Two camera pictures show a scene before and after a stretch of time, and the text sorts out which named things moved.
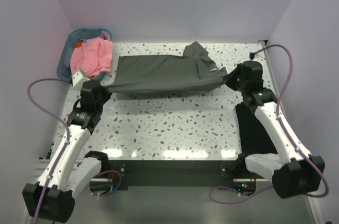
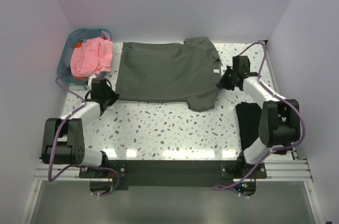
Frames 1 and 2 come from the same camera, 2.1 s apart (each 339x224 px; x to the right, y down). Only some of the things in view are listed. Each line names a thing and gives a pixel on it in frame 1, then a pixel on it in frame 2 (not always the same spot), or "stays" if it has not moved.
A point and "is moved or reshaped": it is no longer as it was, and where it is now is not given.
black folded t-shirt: [253, 139] stays
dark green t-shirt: [158, 74] is moved or reshaped
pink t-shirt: [94, 56] stays
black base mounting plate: [175, 175] stays
